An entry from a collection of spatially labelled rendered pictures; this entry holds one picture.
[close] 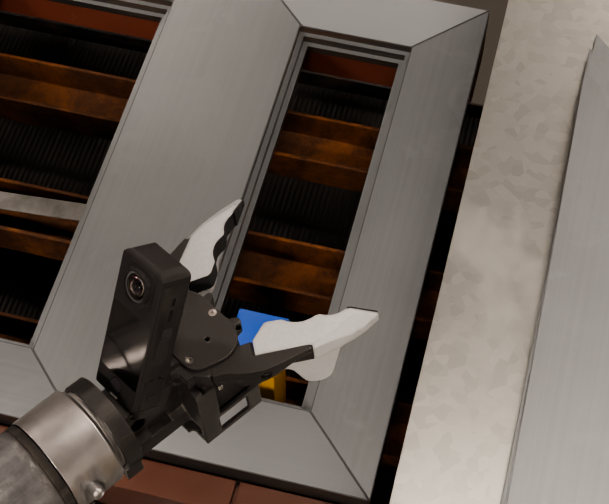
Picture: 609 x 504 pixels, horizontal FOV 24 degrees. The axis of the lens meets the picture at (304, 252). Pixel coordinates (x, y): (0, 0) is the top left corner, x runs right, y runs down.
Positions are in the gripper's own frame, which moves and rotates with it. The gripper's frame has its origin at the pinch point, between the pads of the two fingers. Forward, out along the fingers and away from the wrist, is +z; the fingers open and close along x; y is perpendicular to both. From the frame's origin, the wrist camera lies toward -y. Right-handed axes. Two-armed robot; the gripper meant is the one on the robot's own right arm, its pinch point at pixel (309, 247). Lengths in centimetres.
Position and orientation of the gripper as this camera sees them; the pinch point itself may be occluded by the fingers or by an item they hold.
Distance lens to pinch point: 105.9
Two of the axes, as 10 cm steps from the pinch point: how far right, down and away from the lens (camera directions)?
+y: 0.9, 6.2, 7.8
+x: 6.6, 5.5, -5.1
